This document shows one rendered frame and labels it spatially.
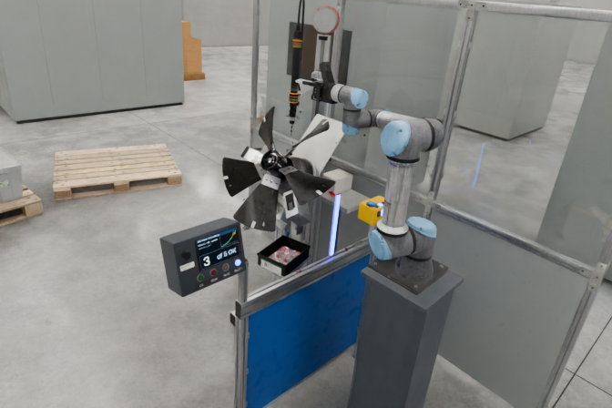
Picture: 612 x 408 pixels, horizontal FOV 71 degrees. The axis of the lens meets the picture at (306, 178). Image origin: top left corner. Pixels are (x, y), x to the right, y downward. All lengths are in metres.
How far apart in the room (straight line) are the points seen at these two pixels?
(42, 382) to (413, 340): 1.99
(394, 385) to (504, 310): 0.83
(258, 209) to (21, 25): 5.44
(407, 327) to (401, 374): 0.24
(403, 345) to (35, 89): 6.34
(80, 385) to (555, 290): 2.48
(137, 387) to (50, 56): 5.38
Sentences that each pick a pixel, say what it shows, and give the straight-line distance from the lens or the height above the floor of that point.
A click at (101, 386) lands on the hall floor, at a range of 2.80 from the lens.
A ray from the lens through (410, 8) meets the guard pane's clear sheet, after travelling 2.52.
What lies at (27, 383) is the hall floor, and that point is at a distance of 2.95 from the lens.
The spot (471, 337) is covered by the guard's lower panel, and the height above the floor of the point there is 0.30.
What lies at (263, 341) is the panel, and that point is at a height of 0.57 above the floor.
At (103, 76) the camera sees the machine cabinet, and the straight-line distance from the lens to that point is 7.46.
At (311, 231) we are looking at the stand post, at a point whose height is 0.67.
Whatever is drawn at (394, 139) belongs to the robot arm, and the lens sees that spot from 1.45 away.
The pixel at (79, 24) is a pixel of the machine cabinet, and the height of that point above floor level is 1.35.
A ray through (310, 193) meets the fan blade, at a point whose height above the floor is 1.15.
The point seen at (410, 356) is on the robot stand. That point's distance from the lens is 1.90.
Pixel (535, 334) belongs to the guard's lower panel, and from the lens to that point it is 2.57.
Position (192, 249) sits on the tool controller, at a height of 1.22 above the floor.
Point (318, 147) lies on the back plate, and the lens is 2.46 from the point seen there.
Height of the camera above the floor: 2.03
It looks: 23 degrees down
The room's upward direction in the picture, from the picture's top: 5 degrees clockwise
